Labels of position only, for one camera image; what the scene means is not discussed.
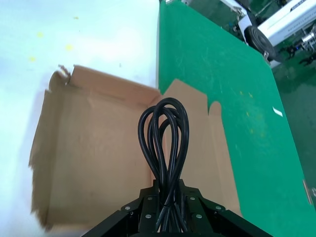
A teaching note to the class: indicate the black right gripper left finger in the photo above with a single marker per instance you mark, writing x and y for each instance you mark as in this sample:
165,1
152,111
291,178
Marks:
138,217

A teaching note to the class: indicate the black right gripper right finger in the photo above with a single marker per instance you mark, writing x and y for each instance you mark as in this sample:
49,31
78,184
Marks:
205,217

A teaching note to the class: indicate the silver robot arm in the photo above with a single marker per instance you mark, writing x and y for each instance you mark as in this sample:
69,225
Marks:
307,39

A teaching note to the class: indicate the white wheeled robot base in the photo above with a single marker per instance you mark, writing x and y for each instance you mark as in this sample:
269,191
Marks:
284,24

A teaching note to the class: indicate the torn-corner brown cardboard box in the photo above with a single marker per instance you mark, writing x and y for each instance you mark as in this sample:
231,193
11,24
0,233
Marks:
86,148

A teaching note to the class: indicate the green felt mat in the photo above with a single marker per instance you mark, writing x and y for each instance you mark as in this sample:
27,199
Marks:
247,160

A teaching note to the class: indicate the silver table clamp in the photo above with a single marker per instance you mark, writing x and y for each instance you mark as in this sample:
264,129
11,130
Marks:
265,55
309,192

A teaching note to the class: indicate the white paper tag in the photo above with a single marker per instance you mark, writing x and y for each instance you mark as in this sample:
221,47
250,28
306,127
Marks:
277,111

